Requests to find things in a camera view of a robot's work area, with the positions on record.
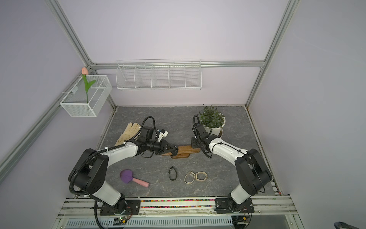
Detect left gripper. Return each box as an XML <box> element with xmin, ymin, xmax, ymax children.
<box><xmin>146</xmin><ymin>139</ymin><xmax>175</xmax><ymax>155</ymax></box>

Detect slim black watch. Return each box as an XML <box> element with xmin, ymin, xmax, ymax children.
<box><xmin>168</xmin><ymin>166</ymin><xmax>178</xmax><ymax>181</ymax></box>

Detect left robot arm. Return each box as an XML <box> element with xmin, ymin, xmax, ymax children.
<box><xmin>68</xmin><ymin>116</ymin><xmax>178</xmax><ymax>212</ymax></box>

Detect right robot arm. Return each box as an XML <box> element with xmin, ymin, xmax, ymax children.
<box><xmin>191</xmin><ymin>115</ymin><xmax>273</xmax><ymax>206</ymax></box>

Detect wooden watch stand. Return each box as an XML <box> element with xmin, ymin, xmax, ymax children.
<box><xmin>163</xmin><ymin>146</ymin><xmax>201</xmax><ymax>159</ymax></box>

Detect beige watch left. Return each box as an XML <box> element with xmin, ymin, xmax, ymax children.
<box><xmin>184</xmin><ymin>171</ymin><xmax>196</xmax><ymax>185</ymax></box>

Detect beige watch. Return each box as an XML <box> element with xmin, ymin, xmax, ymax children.
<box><xmin>194</xmin><ymin>171</ymin><xmax>208</xmax><ymax>182</ymax></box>
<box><xmin>184</xmin><ymin>171</ymin><xmax>196</xmax><ymax>185</ymax></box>

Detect beige watch right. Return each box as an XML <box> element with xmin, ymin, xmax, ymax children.
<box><xmin>194</xmin><ymin>171</ymin><xmax>208</xmax><ymax>182</ymax></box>

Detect potted green plant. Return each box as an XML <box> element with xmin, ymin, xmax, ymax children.
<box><xmin>199</xmin><ymin>106</ymin><xmax>226</xmax><ymax>137</ymax></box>

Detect beige work glove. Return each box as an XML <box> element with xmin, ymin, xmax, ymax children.
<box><xmin>115</xmin><ymin>122</ymin><xmax>141</xmax><ymax>146</ymax></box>

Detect purple pink brush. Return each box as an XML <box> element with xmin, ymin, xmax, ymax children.
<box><xmin>120</xmin><ymin>169</ymin><xmax>150</xmax><ymax>188</ymax></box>

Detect white mesh box basket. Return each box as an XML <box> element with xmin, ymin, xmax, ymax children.
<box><xmin>60</xmin><ymin>75</ymin><xmax>112</xmax><ymax>117</ymax></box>

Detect artificial pink tulip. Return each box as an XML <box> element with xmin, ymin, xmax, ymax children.
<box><xmin>82</xmin><ymin>67</ymin><xmax>96</xmax><ymax>103</ymax></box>

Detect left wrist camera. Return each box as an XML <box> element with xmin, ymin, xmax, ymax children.
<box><xmin>156</xmin><ymin>129</ymin><xmax>168</xmax><ymax>142</ymax></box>

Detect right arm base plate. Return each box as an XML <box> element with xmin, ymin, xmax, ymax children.
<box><xmin>215</xmin><ymin>198</ymin><xmax>254</xmax><ymax>214</ymax></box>

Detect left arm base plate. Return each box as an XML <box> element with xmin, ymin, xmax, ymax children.
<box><xmin>100</xmin><ymin>199</ymin><xmax>141</xmax><ymax>216</ymax></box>

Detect white wire shelf basket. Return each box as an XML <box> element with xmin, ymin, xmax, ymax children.
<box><xmin>116</xmin><ymin>59</ymin><xmax>202</xmax><ymax>90</ymax></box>

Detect white vented cable duct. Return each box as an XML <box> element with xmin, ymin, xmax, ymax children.
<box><xmin>64</xmin><ymin>216</ymin><xmax>234</xmax><ymax>229</ymax></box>

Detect aluminium frame profiles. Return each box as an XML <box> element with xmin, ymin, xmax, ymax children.
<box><xmin>0</xmin><ymin>0</ymin><xmax>301</xmax><ymax>184</ymax></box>

